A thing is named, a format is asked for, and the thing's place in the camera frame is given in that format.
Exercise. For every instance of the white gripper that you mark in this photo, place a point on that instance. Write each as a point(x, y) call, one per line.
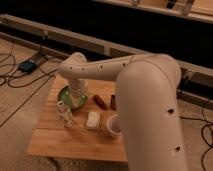
point(78, 90)

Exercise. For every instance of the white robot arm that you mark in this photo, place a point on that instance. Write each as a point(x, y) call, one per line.
point(146, 101)

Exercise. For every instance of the green bowl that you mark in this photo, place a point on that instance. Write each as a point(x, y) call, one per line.
point(66, 98)

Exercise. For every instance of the red sausage toy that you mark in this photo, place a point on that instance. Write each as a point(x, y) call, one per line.
point(99, 102)

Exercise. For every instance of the white sponge block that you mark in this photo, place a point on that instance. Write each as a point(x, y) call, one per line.
point(93, 120)

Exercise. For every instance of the white paper cup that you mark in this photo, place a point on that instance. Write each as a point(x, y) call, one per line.
point(113, 126)

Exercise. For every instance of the wooden table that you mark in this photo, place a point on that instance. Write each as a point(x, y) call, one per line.
point(51, 138)

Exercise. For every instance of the black power adapter box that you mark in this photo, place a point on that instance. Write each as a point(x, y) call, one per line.
point(27, 67)

